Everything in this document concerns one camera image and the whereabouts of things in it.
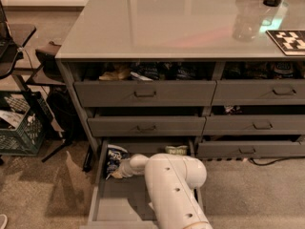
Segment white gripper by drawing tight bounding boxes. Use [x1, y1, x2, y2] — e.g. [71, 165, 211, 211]
[112, 159, 133, 179]

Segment blue Kettle chip bag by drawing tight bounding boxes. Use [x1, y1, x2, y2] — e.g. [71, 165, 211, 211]
[106, 144, 130, 178]

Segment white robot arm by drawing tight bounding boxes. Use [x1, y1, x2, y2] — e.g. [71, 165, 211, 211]
[112, 153, 213, 229]

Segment open bottom left drawer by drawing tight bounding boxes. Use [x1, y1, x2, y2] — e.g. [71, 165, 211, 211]
[79, 137, 214, 229]

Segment green chip bag rear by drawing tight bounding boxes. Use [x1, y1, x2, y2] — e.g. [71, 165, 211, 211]
[165, 145, 188, 156]

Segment middle left grey drawer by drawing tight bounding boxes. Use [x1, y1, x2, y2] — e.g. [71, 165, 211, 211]
[88, 115, 206, 137]

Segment grey drawer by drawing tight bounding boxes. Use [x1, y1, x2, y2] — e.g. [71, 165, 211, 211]
[74, 80, 216, 107]
[88, 115, 206, 137]
[212, 79, 305, 106]
[203, 114, 305, 135]
[197, 141, 305, 158]

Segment top left grey drawer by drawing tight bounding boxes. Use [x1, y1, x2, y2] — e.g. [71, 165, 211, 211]
[74, 80, 216, 107]

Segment snack bags in top drawer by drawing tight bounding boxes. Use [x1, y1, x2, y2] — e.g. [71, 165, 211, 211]
[99, 62, 211, 81]

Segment middle right grey drawer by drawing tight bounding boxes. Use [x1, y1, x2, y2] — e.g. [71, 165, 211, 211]
[203, 114, 305, 135]

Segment bottom right grey drawer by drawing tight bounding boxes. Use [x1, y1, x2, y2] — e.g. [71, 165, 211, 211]
[197, 141, 305, 158]

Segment top right grey drawer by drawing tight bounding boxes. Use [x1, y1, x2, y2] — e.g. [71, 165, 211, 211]
[212, 79, 305, 106]

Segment green plastic milk crate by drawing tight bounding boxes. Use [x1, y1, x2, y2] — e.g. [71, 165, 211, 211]
[0, 91, 52, 156]

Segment white sneaker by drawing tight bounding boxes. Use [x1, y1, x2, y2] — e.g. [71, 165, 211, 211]
[0, 214, 8, 229]

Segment black white marker board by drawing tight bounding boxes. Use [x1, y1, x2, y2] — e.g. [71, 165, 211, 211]
[266, 30, 305, 56]

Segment grey drawer cabinet frame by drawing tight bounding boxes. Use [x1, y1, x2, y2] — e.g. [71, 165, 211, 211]
[59, 62, 305, 157]

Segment black floor cable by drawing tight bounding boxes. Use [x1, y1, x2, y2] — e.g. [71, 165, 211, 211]
[247, 156, 305, 167]

